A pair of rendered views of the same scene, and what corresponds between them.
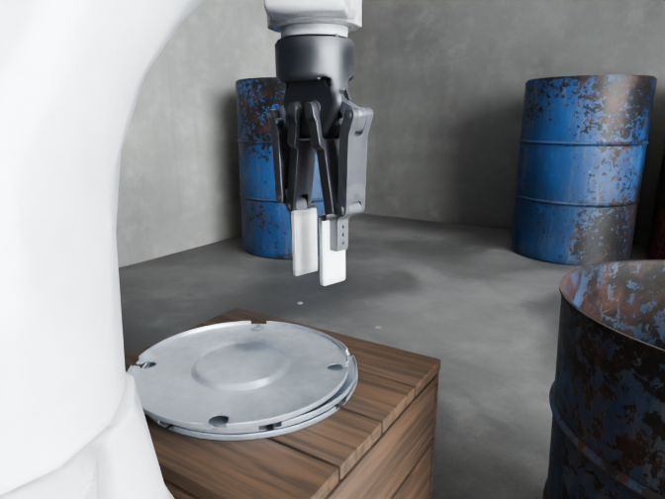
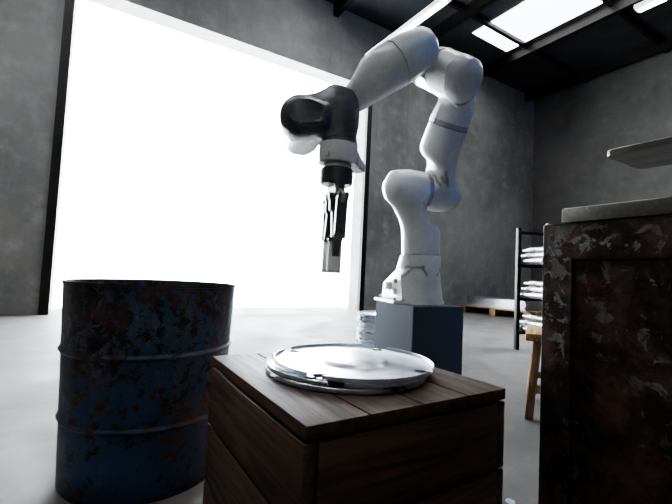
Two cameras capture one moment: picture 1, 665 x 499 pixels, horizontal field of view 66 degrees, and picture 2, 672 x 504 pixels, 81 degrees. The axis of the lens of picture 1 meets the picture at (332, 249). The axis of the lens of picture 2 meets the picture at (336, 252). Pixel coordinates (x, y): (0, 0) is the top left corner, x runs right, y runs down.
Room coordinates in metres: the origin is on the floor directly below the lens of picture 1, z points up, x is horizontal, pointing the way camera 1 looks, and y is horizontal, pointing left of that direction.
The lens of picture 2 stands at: (1.31, 0.40, 0.53)
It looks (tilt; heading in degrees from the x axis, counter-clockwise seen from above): 3 degrees up; 205
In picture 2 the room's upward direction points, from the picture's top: 3 degrees clockwise
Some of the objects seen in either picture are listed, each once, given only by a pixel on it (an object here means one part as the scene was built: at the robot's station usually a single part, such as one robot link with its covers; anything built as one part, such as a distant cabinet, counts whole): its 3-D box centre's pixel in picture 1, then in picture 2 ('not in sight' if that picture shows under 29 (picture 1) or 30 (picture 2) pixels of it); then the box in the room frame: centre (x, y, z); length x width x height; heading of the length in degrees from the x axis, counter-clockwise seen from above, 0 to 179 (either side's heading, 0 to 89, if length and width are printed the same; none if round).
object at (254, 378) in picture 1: (240, 364); (353, 359); (0.63, 0.12, 0.37); 0.29 x 0.29 x 0.01
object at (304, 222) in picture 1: (304, 242); (334, 256); (0.53, 0.03, 0.56); 0.03 x 0.01 x 0.07; 132
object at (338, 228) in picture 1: (344, 226); not in sight; (0.49, -0.01, 0.59); 0.03 x 0.01 x 0.05; 42
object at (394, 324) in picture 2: not in sight; (415, 381); (0.16, 0.13, 0.23); 0.18 x 0.18 x 0.45; 52
